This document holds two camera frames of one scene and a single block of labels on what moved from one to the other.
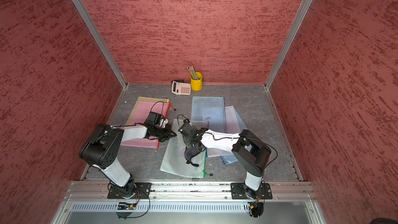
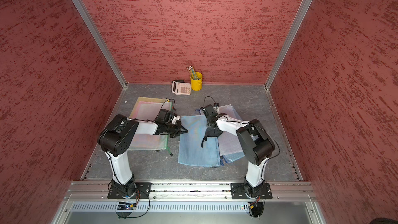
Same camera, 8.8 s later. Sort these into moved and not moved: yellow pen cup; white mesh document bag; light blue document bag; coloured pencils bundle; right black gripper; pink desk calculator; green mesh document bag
Moved: right black gripper; white mesh document bag; green mesh document bag; light blue document bag
Not moved: pink desk calculator; coloured pencils bundle; yellow pen cup
